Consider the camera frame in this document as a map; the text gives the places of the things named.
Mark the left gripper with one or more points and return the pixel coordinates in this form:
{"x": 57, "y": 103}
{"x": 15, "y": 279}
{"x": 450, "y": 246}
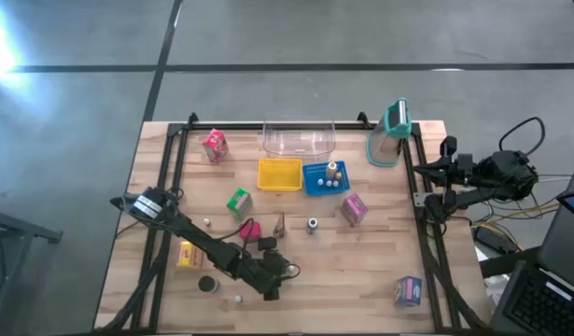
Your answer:
{"x": 268, "y": 273}

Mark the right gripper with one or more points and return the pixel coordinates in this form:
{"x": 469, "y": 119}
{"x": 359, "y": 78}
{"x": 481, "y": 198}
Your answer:
{"x": 454, "y": 170}

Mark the brown triangular snack packet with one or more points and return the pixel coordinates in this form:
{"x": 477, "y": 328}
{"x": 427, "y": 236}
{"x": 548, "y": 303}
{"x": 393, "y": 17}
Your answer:
{"x": 280, "y": 228}

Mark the red-lidded smoked paprika tin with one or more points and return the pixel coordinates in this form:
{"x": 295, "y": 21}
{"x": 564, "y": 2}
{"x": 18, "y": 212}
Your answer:
{"x": 255, "y": 233}

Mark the blue plastic basket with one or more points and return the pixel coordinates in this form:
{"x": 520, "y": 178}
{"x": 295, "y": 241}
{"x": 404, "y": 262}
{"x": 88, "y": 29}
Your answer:
{"x": 314, "y": 170}

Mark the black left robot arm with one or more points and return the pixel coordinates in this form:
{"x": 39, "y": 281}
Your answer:
{"x": 212, "y": 252}

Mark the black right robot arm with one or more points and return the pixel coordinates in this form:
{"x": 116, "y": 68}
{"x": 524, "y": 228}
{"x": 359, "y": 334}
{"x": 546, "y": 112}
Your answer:
{"x": 506, "y": 175}

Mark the teal box grater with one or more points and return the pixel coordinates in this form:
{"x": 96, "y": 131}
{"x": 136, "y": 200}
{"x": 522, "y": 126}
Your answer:
{"x": 384, "y": 144}

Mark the small green cereal box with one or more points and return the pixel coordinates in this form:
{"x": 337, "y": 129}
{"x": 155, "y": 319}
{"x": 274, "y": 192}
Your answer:
{"x": 240, "y": 204}

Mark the dark round cap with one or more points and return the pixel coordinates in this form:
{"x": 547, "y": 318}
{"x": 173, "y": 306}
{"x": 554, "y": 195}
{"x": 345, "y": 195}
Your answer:
{"x": 206, "y": 284}

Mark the black power brick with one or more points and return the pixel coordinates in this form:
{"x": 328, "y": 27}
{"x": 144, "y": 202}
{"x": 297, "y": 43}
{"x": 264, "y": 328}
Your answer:
{"x": 492, "y": 239}

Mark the Raisin Bran cereal box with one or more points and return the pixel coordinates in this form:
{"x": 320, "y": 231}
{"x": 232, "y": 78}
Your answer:
{"x": 354, "y": 210}

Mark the yellow plastic basket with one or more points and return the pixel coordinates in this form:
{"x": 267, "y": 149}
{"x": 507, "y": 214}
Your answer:
{"x": 280, "y": 175}

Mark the small yellow food box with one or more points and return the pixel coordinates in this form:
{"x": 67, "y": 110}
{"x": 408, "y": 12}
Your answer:
{"x": 188, "y": 257}

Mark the small blue purple box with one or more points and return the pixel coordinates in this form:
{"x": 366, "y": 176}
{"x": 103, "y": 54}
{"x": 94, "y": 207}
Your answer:
{"x": 408, "y": 291}

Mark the clear plastic bin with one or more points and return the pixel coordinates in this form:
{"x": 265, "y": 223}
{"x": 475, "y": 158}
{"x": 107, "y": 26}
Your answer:
{"x": 298, "y": 140}

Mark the small pink cereal box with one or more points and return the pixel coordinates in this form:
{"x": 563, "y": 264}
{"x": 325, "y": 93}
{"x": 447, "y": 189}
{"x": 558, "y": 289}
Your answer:
{"x": 215, "y": 145}

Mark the dark grey laptop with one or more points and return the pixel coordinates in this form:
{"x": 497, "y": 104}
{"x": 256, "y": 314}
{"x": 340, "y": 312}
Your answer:
{"x": 562, "y": 252}

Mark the black metal stand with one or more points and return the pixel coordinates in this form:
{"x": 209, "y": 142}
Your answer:
{"x": 16, "y": 226}

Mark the black aluminium rig frame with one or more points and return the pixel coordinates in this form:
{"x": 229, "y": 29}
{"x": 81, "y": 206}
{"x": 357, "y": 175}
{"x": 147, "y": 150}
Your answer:
{"x": 221, "y": 126}

